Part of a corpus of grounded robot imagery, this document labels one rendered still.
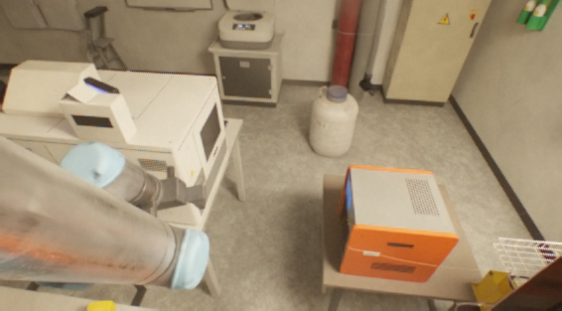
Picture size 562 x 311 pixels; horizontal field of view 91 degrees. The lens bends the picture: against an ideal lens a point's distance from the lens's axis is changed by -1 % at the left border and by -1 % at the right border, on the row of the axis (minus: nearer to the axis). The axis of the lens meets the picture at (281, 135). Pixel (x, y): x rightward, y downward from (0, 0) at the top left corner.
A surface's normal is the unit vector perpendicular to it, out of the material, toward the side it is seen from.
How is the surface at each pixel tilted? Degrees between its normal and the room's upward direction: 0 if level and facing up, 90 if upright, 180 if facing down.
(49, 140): 90
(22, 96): 40
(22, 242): 98
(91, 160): 25
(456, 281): 0
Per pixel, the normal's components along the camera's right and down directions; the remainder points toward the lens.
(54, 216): 1.00, 0.03
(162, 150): -0.12, 0.64
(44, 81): -0.07, -0.17
